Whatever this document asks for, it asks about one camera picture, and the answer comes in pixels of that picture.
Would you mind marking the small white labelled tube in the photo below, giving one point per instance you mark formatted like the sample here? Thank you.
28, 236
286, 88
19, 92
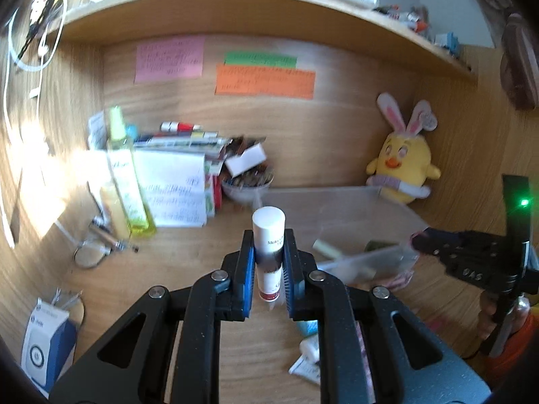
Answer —
305, 366

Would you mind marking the blue and white box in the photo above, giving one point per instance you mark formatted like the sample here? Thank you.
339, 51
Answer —
46, 345

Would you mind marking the small white box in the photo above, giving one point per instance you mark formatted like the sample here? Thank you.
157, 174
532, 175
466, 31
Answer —
246, 159

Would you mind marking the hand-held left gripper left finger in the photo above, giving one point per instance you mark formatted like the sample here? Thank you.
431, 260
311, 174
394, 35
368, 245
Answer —
248, 277

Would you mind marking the stack of books and papers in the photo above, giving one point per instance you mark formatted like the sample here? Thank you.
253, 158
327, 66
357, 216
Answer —
185, 143

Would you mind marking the blue foil packet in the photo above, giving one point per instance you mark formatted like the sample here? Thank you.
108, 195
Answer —
307, 328

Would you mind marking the yellow-green spray bottle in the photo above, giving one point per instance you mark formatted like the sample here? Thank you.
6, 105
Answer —
126, 176

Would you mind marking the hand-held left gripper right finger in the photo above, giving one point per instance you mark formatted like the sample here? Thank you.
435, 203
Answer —
289, 277

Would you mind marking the small metal clips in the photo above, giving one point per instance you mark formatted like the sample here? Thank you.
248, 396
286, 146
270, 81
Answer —
67, 298

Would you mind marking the pile of small tubes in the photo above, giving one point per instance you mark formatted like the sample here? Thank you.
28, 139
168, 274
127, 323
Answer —
404, 17

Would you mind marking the wooden shelf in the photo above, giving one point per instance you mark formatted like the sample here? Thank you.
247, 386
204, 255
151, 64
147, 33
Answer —
210, 12

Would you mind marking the person's right hand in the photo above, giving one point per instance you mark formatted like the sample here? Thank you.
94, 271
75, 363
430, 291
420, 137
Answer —
488, 315

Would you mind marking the handwritten paper sheet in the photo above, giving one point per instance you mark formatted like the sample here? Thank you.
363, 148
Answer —
172, 189

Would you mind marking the white cosmetic tube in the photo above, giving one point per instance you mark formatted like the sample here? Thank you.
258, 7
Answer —
269, 227

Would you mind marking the pink sticky note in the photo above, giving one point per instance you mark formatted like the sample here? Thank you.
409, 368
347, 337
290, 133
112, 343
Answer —
168, 59

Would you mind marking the orange sticky note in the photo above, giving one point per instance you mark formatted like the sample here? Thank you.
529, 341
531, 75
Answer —
265, 82

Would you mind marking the red and white marker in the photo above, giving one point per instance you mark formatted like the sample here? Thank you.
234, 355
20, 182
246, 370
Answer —
181, 126

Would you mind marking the pale green stick tube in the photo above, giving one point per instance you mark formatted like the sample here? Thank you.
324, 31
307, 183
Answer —
327, 248

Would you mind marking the green sticky note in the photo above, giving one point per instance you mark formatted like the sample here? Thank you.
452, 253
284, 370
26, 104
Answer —
261, 59

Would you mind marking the yellow chick plush toy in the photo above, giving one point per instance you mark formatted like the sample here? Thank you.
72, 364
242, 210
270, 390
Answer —
404, 155

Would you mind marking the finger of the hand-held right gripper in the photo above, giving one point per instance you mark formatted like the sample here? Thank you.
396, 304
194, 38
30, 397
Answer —
450, 252
438, 237

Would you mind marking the brown rounded object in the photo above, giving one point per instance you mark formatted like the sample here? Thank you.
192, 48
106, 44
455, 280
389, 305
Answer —
520, 63

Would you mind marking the clear plastic bin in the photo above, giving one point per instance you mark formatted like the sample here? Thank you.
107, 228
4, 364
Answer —
337, 219

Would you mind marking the pink dotted pouch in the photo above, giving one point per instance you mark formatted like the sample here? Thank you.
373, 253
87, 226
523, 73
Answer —
398, 281

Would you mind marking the bowl of glass beads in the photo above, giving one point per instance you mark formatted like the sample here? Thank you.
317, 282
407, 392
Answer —
248, 185

